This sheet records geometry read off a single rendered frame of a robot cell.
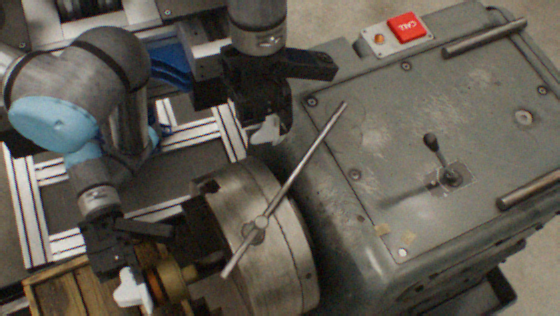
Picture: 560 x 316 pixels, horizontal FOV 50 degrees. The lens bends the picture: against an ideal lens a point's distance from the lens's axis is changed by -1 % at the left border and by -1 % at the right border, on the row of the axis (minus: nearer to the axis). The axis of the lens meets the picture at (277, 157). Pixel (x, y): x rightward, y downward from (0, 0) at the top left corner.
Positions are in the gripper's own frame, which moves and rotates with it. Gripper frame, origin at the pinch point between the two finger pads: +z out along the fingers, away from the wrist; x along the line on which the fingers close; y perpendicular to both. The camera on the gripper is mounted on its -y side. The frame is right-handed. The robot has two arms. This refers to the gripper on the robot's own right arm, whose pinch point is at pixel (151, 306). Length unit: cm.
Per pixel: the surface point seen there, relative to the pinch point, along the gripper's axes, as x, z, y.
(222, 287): 2.2, 2.6, -12.7
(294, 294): 7.7, 10.2, -22.8
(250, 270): 13.3, 4.7, -16.7
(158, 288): 3.2, -1.6, -2.3
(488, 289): -54, 20, -87
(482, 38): 19, -18, -77
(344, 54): 17, -26, -50
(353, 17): -108, -119, -133
